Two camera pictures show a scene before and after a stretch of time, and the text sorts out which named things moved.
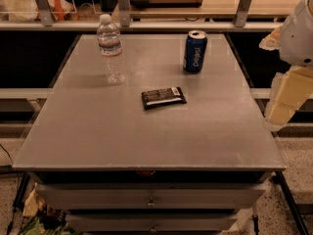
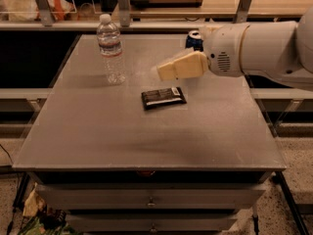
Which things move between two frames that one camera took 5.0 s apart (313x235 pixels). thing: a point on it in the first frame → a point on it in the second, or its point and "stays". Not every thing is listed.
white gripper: (297, 38) → (222, 49)
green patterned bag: (41, 219) stays
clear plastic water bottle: (111, 48) stays
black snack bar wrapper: (162, 97) stays
